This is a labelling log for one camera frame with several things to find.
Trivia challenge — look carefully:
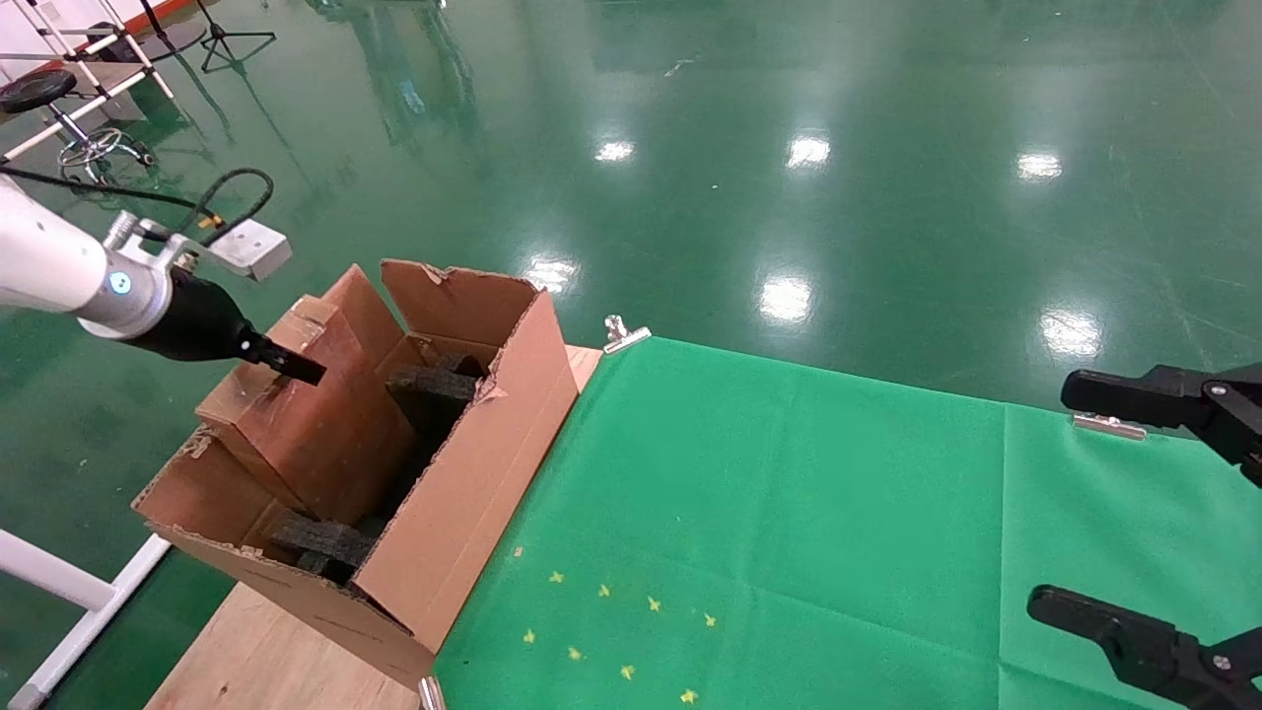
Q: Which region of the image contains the white pipe table frame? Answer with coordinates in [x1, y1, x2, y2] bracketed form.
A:
[0, 528, 174, 710]

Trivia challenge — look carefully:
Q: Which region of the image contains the long cardboard box with hole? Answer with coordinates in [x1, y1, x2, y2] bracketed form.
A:
[195, 294, 420, 526]

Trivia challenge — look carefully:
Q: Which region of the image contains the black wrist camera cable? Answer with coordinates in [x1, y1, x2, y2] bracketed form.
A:
[0, 166, 275, 243]

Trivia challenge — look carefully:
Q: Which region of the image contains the black foam block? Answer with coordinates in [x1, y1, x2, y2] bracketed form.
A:
[385, 353, 491, 440]
[264, 508, 378, 585]

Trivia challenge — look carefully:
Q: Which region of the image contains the black round stool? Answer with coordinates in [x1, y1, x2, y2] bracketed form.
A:
[0, 67, 157, 190]

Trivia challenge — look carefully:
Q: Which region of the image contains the large open cardboard carton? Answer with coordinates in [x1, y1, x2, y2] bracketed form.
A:
[131, 258, 585, 691]

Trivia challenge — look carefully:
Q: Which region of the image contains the white pipe rack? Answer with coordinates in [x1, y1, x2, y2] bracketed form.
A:
[0, 0, 178, 167]

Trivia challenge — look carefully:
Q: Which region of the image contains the green table cloth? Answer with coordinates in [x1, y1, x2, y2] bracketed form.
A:
[434, 335, 1262, 710]

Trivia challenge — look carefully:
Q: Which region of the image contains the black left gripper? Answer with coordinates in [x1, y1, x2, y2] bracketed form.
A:
[128, 272, 328, 387]

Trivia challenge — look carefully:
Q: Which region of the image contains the silver camera mounting bracket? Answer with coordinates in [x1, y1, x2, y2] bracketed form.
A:
[104, 210, 203, 272]

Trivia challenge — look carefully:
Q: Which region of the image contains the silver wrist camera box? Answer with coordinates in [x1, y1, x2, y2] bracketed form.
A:
[209, 219, 294, 283]

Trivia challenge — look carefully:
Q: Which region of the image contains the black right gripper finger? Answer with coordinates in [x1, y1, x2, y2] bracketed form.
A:
[1027, 584, 1262, 710]
[1061, 363, 1262, 489]

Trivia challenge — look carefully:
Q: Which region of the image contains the black tripod stand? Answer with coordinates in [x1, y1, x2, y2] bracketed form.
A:
[192, 0, 279, 75]

